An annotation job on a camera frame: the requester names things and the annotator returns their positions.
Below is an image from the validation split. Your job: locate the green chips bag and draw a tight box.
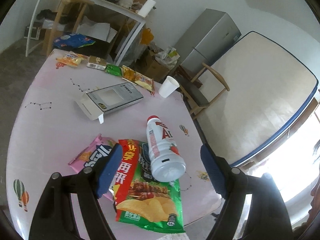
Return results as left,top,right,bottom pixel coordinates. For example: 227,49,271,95
112,139,185,234

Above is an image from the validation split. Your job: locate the white red-capped drink bottle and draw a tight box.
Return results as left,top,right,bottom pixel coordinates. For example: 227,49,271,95
146,115,186,183

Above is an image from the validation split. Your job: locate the grey cable box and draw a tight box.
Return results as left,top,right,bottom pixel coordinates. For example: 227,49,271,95
76,82,144,124

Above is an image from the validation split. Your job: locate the pink snack bag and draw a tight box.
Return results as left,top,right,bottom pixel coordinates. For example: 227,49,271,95
68,133,118,202

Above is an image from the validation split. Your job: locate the white blue-edged mattress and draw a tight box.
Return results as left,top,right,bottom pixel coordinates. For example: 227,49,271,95
197,31,318,166

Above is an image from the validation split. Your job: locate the wooden chair dark seat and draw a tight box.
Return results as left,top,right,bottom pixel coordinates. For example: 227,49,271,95
174,63,230,120

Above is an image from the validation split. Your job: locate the small green snack packet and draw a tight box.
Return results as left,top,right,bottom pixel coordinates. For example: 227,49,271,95
105,64,122,77

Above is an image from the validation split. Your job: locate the orange striped snack packet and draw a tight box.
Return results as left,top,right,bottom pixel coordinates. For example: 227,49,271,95
56,51,88,68

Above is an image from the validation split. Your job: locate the gold white small box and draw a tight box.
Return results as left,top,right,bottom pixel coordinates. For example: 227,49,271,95
87,56,107,71

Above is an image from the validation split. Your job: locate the golden chips packet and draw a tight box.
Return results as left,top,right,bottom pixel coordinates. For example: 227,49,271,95
121,65,136,82

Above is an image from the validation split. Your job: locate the white paper cup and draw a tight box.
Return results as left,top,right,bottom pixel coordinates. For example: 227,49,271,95
158,76,180,98

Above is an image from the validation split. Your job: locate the yellow orange snack packet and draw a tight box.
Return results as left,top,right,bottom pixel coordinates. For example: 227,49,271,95
135,72,154,92

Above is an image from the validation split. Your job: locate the blue snack bag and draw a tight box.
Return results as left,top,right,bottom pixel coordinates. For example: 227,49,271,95
53,33,95,49

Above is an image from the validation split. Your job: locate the brown cardboard box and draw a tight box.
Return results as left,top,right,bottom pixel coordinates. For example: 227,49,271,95
140,49,170,82

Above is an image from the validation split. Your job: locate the silver refrigerator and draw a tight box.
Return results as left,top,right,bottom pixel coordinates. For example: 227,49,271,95
174,9,241,74

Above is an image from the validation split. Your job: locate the orange plastic bag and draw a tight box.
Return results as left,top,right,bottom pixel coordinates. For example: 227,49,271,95
140,28,154,46

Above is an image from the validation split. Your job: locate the white metal shelf table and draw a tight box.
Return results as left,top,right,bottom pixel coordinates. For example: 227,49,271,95
24,0,147,67

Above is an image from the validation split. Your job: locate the white paper roll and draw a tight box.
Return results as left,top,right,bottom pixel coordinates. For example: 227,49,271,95
137,0,156,18

